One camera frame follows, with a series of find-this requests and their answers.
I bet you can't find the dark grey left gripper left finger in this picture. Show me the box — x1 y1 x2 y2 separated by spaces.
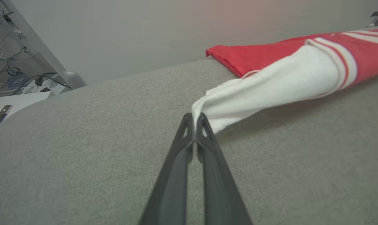
139 112 194 225

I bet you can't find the grey fabric sofa seat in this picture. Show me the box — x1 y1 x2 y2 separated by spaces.
0 27 378 225

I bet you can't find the white loose cable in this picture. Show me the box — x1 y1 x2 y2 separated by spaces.
0 33 38 94

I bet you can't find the red white basketball jersey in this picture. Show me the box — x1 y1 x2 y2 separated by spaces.
192 17 378 135

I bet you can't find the blue coiled cable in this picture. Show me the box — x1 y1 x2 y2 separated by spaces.
6 70 29 89

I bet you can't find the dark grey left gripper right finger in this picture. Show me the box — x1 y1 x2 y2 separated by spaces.
195 112 253 225

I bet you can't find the black power cable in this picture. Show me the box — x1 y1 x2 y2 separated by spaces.
12 72 72 94

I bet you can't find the grey metal frame leg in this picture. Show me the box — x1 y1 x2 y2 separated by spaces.
0 0 87 89

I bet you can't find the white power strip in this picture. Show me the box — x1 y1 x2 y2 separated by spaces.
22 75 66 96

